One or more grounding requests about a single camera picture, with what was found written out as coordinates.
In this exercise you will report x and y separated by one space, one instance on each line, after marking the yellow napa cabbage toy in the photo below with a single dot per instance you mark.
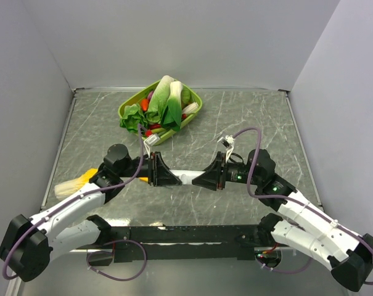
67 188

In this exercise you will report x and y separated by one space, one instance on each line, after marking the green lettuce toy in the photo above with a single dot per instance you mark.
132 117

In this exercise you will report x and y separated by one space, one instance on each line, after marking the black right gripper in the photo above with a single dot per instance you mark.
213 176

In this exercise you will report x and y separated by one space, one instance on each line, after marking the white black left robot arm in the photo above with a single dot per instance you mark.
30 244

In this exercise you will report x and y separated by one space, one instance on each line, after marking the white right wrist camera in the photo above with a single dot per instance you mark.
228 142

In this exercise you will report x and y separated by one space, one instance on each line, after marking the light green cabbage toy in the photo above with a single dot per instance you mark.
159 99

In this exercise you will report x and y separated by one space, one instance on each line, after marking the light green plastic basket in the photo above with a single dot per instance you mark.
188 96

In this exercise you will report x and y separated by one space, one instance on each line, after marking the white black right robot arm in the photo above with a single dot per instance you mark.
296 222

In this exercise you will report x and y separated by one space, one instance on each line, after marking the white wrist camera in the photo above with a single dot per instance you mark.
228 142
150 141

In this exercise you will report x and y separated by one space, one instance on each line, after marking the dark green bok choy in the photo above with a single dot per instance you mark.
172 115

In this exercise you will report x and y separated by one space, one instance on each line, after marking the orange carrot toy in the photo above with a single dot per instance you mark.
145 104

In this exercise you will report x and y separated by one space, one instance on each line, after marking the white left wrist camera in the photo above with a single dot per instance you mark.
150 141

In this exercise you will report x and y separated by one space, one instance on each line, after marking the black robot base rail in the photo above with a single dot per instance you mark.
185 242

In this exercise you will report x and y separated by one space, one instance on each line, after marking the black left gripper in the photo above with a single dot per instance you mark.
158 172

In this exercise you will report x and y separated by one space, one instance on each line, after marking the red chili pepper toy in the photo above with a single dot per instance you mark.
159 130

